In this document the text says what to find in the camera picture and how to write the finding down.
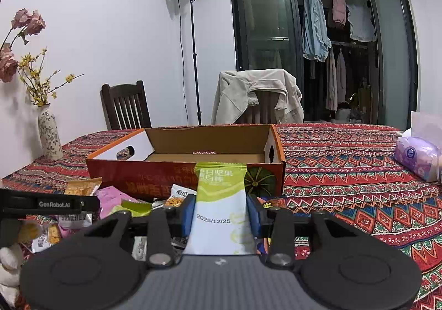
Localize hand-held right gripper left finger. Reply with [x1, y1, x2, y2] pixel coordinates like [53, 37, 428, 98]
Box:
[85, 194, 196, 269]

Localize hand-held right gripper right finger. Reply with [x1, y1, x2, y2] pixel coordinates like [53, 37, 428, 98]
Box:
[246, 196, 360, 269]

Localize green white snack packet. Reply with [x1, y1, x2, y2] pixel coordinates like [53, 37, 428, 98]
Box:
[183, 161, 258, 256]

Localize pile of mixed snack bags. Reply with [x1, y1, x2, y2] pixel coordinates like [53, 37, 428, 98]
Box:
[21, 177, 197, 262]

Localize orange cardboard box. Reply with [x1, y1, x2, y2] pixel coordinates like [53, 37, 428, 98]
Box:
[86, 124, 286, 202]

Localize floral ceramic vase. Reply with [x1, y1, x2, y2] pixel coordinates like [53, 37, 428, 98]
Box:
[37, 103, 64, 161]

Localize dark wooden chair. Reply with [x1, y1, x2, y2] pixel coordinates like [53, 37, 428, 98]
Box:
[100, 80, 152, 131]
[238, 91, 280, 124]

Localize yellow blossom branches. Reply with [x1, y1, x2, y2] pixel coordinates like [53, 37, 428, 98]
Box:
[17, 49, 85, 107]

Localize beige jacket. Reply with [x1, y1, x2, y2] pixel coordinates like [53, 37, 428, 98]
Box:
[211, 69, 304, 125]

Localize pink artificial flowers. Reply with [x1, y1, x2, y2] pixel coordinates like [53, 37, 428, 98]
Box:
[0, 0, 46, 83]

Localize pale hanging garment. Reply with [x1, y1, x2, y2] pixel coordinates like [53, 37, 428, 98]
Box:
[336, 50, 347, 104]
[326, 50, 338, 112]

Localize purple tissue pack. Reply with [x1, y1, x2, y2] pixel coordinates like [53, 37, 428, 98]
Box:
[394, 136, 442, 182]

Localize light blue hanging shirt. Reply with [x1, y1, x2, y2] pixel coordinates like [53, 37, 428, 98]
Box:
[302, 0, 332, 62]

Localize white hanging garment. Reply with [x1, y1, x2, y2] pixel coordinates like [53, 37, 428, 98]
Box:
[346, 2, 377, 43]

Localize pink hanging garment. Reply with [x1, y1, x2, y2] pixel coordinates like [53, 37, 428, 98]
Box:
[327, 0, 347, 29]

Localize black power cable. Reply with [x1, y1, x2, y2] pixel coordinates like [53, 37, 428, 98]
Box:
[177, 0, 190, 125]

